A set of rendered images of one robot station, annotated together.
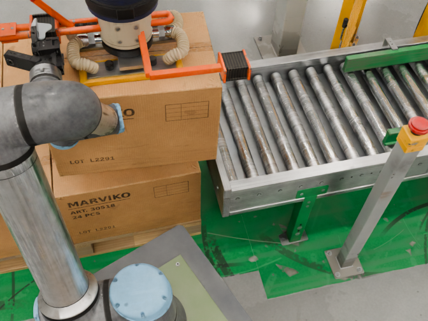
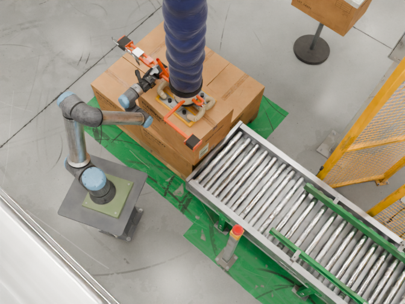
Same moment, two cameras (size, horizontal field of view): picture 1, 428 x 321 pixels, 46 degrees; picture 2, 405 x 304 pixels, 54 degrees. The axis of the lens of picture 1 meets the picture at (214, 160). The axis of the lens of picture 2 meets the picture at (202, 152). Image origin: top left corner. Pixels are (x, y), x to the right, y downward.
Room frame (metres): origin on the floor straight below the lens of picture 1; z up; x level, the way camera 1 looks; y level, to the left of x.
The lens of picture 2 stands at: (0.50, -1.01, 3.54)
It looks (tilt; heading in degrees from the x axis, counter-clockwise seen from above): 65 degrees down; 54
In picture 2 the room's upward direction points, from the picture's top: 2 degrees clockwise
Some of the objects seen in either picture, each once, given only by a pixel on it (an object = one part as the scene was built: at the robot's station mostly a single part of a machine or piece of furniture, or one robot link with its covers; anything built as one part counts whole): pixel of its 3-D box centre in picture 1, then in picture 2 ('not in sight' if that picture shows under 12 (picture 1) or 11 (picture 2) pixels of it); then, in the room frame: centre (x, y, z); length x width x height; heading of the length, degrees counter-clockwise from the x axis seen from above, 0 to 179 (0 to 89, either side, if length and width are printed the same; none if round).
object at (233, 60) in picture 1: (234, 65); (193, 142); (1.13, -0.05, 1.19); 0.09 x 0.08 x 0.05; 14
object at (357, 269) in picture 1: (344, 260); (226, 258); (1.06, -0.65, 0.01); 0.15 x 0.15 x 0.03; 15
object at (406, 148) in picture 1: (372, 209); (231, 247); (1.06, -0.65, 0.50); 0.07 x 0.07 x 1.00; 15
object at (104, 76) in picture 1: (131, 65); (176, 107); (1.21, 0.28, 1.09); 0.34 x 0.10 x 0.05; 104
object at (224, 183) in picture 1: (207, 127); (214, 151); (1.39, 0.03, 0.58); 0.70 x 0.03 x 0.06; 15
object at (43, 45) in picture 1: (47, 58); (146, 82); (1.11, 0.51, 1.20); 0.12 x 0.09 x 0.08; 15
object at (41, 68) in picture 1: (45, 78); (137, 89); (1.03, 0.50, 1.20); 0.09 x 0.05 x 0.10; 105
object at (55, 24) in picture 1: (45, 29); (160, 70); (1.24, 0.55, 1.20); 0.10 x 0.08 x 0.06; 14
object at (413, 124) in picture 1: (418, 127); (237, 230); (1.06, -0.65, 1.02); 0.07 x 0.07 x 0.04
